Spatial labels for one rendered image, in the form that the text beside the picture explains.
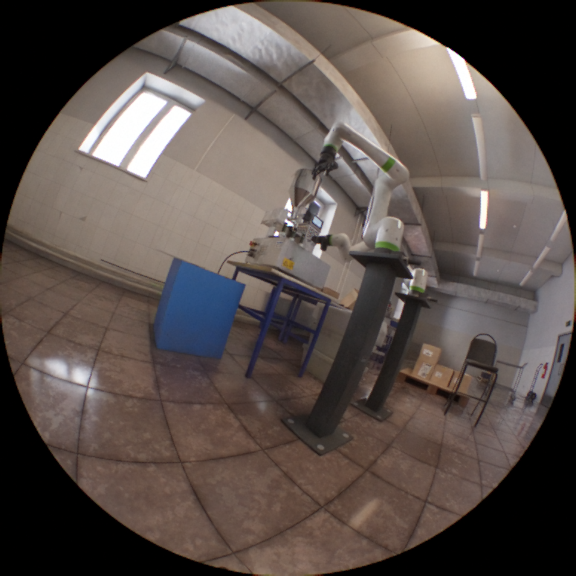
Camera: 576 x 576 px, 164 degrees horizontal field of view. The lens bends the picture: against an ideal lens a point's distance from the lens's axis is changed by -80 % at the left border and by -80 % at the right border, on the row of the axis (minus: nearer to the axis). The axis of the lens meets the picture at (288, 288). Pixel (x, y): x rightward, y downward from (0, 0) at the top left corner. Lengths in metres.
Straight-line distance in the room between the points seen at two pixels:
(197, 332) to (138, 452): 0.95
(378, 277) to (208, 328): 1.11
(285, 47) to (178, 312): 3.25
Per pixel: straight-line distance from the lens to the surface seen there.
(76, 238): 3.00
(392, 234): 1.02
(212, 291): 1.38
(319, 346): 1.95
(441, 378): 3.29
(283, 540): 0.68
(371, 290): 0.93
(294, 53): 3.24
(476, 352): 2.75
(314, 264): 1.70
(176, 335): 1.41
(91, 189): 3.05
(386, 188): 1.36
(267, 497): 0.74
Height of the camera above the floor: 0.60
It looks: 3 degrees up
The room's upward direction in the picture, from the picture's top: 20 degrees clockwise
